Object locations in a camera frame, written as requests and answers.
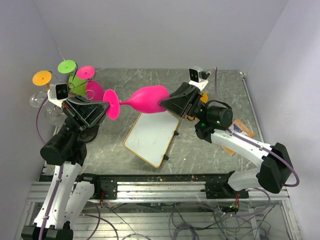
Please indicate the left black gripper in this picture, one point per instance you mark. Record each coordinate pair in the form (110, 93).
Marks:
(85, 113)

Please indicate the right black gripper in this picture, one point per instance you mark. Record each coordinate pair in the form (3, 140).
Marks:
(183, 101)

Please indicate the orange wine glass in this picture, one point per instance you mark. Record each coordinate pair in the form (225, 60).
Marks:
(42, 78)
(204, 98)

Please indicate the pink wine glass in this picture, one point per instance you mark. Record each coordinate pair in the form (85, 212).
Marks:
(93, 90)
(145, 100)

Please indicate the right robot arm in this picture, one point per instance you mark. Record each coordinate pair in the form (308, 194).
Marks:
(215, 118)

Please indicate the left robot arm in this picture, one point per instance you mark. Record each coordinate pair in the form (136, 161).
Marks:
(69, 190)

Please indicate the green wine glass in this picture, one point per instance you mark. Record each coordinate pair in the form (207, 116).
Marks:
(76, 85)

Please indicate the black wine glass rack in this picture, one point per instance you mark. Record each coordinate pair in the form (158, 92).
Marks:
(90, 133)

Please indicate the clear wine glass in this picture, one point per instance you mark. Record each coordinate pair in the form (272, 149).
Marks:
(52, 113)

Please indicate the orange wine glass on rack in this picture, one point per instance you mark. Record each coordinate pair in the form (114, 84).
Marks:
(42, 78)

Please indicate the orange framed whiteboard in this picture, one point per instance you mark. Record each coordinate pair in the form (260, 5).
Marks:
(151, 136)

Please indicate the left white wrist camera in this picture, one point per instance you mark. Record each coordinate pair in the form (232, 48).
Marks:
(57, 93)

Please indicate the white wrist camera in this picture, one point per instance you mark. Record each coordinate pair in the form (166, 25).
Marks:
(198, 77)
(57, 93)

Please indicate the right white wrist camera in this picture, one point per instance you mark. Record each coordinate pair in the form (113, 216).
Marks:
(198, 77)

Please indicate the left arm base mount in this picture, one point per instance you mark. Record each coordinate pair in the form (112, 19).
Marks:
(103, 186)

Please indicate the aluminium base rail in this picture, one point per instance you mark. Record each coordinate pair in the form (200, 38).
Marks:
(165, 192)

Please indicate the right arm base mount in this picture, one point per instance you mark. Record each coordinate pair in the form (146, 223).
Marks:
(216, 186)

